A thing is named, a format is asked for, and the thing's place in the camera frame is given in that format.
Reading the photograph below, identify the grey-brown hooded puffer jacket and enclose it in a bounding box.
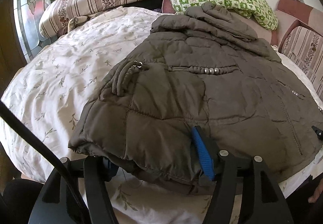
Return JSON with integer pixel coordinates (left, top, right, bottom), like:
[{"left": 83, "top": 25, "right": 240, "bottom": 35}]
[{"left": 68, "top": 2, "right": 322, "bottom": 195}]

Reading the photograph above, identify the person's right hand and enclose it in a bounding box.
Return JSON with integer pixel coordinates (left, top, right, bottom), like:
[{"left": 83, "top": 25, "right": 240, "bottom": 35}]
[{"left": 308, "top": 179, "right": 323, "bottom": 203}]

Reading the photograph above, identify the striped pillow at right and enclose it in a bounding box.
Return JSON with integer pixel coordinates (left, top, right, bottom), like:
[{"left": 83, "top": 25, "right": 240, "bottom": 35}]
[{"left": 280, "top": 26, "right": 322, "bottom": 98}]

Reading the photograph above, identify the white floral quilt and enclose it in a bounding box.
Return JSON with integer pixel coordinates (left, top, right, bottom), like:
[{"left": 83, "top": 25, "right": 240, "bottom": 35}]
[{"left": 1, "top": 7, "right": 322, "bottom": 223}]

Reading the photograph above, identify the red-brown headboard cushion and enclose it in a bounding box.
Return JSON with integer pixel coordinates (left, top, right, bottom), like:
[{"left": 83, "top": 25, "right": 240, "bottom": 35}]
[{"left": 277, "top": 0, "right": 322, "bottom": 36}]

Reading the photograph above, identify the black cable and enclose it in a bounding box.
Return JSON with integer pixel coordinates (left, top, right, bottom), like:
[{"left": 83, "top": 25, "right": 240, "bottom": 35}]
[{"left": 0, "top": 100, "right": 89, "bottom": 224}]

